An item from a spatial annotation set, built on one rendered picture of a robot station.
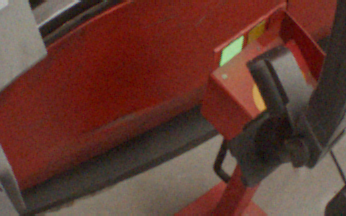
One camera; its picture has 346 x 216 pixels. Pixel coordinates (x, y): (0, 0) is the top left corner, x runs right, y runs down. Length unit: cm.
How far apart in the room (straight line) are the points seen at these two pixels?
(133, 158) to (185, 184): 13
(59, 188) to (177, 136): 33
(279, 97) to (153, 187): 126
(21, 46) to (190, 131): 107
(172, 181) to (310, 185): 38
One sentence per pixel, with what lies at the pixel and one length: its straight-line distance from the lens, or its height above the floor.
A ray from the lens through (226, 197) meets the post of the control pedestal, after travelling 188.
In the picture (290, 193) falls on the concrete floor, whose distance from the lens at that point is 225.
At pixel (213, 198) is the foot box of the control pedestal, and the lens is 209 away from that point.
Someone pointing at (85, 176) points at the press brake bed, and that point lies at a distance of 216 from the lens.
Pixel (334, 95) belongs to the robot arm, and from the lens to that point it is 83.
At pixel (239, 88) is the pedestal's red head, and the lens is 145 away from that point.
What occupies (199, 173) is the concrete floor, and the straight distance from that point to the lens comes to 224.
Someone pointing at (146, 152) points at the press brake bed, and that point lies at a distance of 220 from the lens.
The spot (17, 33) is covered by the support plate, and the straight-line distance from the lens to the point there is 124.
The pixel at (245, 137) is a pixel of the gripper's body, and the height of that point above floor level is 109.
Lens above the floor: 204
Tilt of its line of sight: 62 degrees down
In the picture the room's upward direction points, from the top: 12 degrees clockwise
